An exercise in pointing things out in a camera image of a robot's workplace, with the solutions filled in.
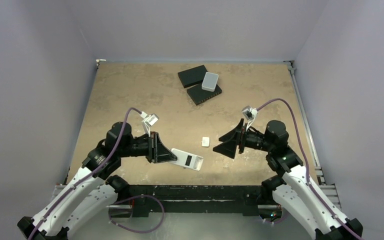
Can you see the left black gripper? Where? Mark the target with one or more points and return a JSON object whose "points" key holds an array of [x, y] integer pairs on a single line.
{"points": [[157, 151]]}

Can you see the white remote control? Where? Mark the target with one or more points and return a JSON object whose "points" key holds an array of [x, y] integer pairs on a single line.
{"points": [[187, 160]]}

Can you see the white plastic box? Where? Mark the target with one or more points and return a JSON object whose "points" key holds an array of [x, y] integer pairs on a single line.
{"points": [[210, 82]]}

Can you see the black base bar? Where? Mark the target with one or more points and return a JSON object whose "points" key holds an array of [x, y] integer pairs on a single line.
{"points": [[248, 200]]}

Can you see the white battery cover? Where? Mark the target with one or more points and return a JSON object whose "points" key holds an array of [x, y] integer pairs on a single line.
{"points": [[205, 142]]}

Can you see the black box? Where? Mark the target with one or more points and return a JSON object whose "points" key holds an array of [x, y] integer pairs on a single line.
{"points": [[199, 95], [192, 76]]}

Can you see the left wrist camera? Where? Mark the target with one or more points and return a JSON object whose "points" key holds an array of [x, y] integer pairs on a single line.
{"points": [[148, 120]]}

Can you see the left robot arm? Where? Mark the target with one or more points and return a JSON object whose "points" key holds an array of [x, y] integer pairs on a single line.
{"points": [[94, 186]]}

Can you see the black box front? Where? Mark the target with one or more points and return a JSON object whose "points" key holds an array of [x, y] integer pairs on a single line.
{"points": [[199, 95]]}

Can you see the black box rear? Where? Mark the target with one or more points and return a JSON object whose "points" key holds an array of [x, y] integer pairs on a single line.
{"points": [[192, 76]]}

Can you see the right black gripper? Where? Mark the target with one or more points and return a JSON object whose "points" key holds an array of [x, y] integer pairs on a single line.
{"points": [[241, 138]]}

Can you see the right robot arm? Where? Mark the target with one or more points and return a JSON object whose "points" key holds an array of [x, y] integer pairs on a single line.
{"points": [[293, 188]]}

